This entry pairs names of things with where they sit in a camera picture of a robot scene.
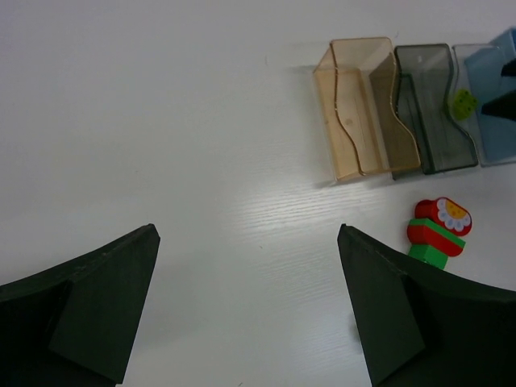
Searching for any red flower lego brick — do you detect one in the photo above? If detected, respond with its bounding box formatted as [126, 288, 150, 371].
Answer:
[414, 197, 472, 236]

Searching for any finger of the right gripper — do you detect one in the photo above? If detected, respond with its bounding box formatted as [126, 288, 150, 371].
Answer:
[480, 59, 515, 122]

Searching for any dark grey transparent container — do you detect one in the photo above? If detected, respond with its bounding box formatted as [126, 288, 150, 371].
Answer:
[392, 44, 478, 181]

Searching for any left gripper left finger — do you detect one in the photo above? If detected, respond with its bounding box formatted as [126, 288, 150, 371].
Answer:
[1, 224, 160, 386]

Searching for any blue container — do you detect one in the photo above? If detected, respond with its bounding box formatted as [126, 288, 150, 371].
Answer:
[464, 27, 515, 165]

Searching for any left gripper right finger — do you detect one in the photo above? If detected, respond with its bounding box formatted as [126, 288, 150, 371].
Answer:
[338, 225, 515, 386]

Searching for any orange transparent container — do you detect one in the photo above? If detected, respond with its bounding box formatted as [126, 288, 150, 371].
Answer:
[314, 37, 421, 182]

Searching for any clear transparent container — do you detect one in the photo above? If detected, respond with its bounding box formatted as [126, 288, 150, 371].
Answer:
[452, 43, 515, 167]

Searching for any red green lego stack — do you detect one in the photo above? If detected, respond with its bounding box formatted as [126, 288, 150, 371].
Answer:
[406, 218, 466, 270]

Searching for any lime square lego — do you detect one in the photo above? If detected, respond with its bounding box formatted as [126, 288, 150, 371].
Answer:
[451, 89, 478, 121]

